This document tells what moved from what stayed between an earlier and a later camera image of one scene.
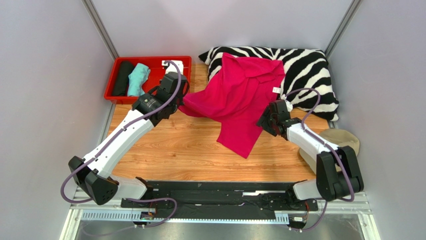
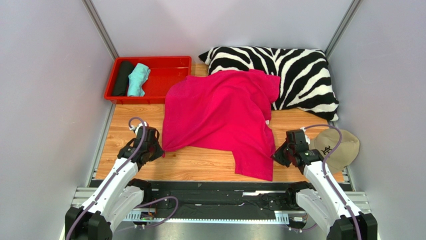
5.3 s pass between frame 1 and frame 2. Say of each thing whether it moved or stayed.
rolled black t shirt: stayed
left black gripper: moved
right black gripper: moved
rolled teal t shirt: stayed
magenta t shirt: moved
